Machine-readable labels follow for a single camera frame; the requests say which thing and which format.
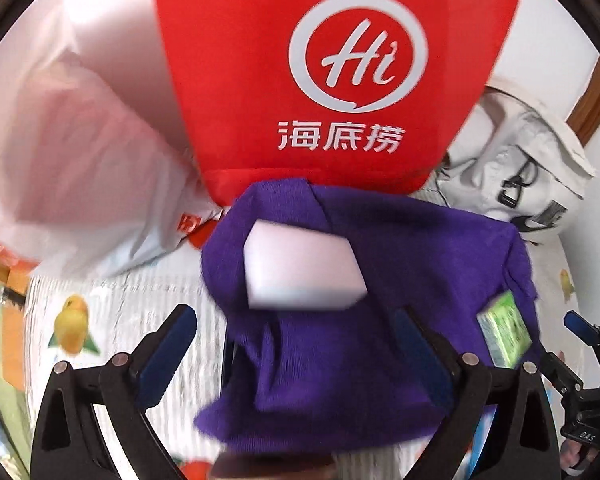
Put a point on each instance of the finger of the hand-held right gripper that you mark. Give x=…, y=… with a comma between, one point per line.
x=579, y=324
x=559, y=372

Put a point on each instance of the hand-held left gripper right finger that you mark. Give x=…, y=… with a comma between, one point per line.
x=419, y=350

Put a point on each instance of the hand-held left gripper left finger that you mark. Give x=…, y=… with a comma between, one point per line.
x=162, y=355

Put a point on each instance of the green packet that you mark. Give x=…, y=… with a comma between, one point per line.
x=504, y=332

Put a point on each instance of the purple fabric organizer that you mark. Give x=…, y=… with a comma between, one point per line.
x=330, y=370

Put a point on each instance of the white box with black band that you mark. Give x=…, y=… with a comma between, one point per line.
x=300, y=270

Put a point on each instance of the person's right hand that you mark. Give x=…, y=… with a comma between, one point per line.
x=574, y=462

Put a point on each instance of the blue tissue pack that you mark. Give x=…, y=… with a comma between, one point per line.
x=488, y=427

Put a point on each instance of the light wooden bed board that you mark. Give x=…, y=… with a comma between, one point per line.
x=15, y=325

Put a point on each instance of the beige waist bag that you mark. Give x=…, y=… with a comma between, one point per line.
x=484, y=160

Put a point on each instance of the white plastic bag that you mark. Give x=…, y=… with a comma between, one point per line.
x=80, y=135

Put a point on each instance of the red paper bag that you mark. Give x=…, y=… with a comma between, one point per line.
x=330, y=70

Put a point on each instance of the brown wooden frame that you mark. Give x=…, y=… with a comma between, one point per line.
x=597, y=105

